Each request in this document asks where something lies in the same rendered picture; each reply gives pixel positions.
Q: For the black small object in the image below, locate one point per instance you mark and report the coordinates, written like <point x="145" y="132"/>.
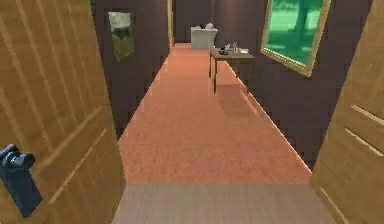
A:
<point x="222" y="52"/>

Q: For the brown wooden side table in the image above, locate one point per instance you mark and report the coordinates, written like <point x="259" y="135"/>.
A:
<point x="233" y="58"/>

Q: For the clear glass bottle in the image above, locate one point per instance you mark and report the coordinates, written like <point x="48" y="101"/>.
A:
<point x="235" y="47"/>

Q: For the white flat dish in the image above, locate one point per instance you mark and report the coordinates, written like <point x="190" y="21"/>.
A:
<point x="244" y="51"/>

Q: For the white teapot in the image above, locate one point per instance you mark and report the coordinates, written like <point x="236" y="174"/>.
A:
<point x="209" y="25"/>

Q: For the small framed landscape picture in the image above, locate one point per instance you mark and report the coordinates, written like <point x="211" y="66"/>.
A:
<point x="121" y="35"/>

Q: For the large gold-framed green picture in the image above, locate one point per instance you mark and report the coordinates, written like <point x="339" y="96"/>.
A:
<point x="293" y="31"/>

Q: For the light wooden room door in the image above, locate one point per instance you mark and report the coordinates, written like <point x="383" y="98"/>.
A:
<point x="56" y="100"/>

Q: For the light wooden panelled door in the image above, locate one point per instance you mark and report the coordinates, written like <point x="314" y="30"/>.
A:
<point x="356" y="140"/>

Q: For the light wooden door frame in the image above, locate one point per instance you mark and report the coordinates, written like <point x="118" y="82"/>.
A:
<point x="170" y="23"/>

